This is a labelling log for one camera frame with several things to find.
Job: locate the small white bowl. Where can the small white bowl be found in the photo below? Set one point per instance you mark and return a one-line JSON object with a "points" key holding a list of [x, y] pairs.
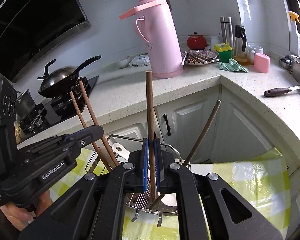
{"points": [[122, 63]]}

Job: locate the black wok with lid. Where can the black wok with lid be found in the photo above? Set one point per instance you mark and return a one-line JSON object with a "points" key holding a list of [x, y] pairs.
{"points": [[57, 82]]}

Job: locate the red enamel pot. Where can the red enamel pot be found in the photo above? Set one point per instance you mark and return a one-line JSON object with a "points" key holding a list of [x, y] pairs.
{"points": [[196, 41]]}

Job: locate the steel vacuum bottle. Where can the steel vacuum bottle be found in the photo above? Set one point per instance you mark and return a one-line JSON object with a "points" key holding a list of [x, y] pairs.
{"points": [[227, 31]]}

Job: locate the white ceramic spoon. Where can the white ceramic spoon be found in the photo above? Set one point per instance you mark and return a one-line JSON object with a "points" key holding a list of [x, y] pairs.
{"points": [[120, 151]]}

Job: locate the plate of chopsticks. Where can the plate of chopsticks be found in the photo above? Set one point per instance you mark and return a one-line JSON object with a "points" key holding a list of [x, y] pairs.
{"points": [[199, 57]]}

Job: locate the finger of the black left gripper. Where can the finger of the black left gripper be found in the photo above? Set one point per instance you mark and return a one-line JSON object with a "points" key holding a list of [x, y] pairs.
{"points": [[76, 141]]}

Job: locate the green white checkered tablecloth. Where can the green white checkered tablecloth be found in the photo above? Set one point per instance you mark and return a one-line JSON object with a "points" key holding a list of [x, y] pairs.
{"points": [[262, 181]]}

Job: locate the black range hood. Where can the black range hood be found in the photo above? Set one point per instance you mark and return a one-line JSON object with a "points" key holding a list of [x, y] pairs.
{"points": [[29, 29]]}

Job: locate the white packet on counter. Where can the white packet on counter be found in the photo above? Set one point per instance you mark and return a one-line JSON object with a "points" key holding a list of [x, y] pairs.
{"points": [[140, 60]]}

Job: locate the glass oil dispenser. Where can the glass oil dispenser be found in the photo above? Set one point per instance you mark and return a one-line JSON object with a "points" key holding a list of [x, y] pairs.
{"points": [[240, 49]]}

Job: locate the pink thermos flask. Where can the pink thermos flask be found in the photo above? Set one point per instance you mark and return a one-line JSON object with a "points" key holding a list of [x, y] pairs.
{"points": [[154, 25]]}

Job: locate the pink plastic cup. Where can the pink plastic cup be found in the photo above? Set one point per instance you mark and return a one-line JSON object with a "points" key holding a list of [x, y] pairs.
{"points": [[261, 63]]}

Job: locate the teal dish cloth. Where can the teal dish cloth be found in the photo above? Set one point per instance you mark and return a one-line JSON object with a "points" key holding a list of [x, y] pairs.
{"points": [[232, 66]]}

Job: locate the person's left hand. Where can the person's left hand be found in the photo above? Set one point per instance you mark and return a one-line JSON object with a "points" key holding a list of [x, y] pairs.
{"points": [[18, 216]]}

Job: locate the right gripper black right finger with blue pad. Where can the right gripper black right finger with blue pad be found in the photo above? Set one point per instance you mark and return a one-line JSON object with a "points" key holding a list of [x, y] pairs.
{"points": [[208, 207]]}

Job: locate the spray bottle yellow trigger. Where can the spray bottle yellow trigger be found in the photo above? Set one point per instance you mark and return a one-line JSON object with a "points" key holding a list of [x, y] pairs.
{"points": [[294, 34]]}

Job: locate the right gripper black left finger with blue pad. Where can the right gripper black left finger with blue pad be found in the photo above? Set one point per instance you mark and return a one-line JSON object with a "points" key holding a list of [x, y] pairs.
{"points": [[93, 208]]}

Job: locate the black handled knife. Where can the black handled knife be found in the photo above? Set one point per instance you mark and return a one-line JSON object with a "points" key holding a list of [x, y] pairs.
{"points": [[280, 91]]}

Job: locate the green yellow container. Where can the green yellow container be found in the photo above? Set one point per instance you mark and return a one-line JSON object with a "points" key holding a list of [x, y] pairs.
{"points": [[224, 52]]}

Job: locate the black gas stove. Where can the black gas stove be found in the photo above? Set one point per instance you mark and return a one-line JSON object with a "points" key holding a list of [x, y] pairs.
{"points": [[55, 111]]}

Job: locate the steel wire utensil caddy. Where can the steel wire utensil caddy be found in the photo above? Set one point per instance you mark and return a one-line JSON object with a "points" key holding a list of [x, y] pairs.
{"points": [[141, 202]]}

